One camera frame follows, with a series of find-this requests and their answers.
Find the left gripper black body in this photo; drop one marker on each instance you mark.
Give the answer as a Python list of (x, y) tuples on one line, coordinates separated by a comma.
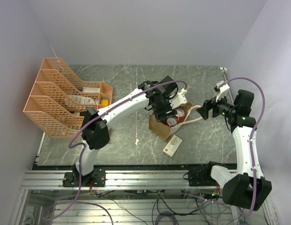
[(160, 111)]

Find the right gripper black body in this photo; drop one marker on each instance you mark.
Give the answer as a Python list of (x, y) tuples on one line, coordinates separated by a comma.
[(223, 107)]

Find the red cola can back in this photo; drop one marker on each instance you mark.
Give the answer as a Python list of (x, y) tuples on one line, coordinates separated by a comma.
[(171, 122)]

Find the red cola can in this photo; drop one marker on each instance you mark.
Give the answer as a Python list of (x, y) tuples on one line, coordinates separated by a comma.
[(171, 122), (180, 115)]

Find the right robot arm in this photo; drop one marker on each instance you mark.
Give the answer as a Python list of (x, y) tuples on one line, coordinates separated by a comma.
[(247, 188)]

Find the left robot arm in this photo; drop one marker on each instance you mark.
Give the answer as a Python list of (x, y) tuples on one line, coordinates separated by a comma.
[(97, 124)]

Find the small white cardboard box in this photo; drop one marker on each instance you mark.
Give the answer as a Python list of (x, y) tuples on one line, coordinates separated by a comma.
[(172, 146)]

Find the yellow item in organizer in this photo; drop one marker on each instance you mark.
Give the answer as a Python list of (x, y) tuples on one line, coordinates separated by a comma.
[(105, 102)]

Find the white papers in organizer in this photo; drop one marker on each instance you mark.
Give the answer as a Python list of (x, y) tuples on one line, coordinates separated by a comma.
[(86, 100)]

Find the orange plastic desk organizer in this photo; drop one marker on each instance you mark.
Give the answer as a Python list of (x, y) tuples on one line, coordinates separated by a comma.
[(49, 105)]

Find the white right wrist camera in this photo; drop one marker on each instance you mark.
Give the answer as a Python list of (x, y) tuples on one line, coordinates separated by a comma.
[(222, 88)]

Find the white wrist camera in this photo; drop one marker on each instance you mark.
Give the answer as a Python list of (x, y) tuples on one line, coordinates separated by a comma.
[(222, 88), (179, 99)]

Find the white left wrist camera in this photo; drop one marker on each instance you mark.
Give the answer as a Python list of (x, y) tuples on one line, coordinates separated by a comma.
[(179, 99)]

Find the aluminium corner rail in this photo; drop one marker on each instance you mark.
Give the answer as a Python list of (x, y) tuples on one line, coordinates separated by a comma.
[(224, 74)]

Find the aluminium mounting rail frame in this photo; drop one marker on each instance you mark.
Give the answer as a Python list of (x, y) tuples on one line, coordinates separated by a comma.
[(130, 195)]

